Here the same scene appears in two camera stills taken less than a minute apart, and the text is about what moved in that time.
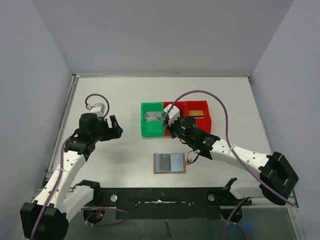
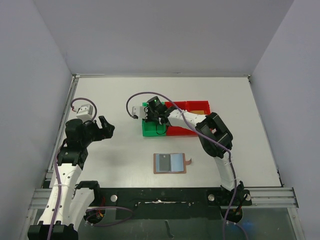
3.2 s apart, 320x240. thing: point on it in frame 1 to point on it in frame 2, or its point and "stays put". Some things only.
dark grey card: (164, 162) stays put
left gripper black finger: (117, 130) to (107, 129)
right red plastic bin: (184, 107) stays put
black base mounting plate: (168, 203) stays put
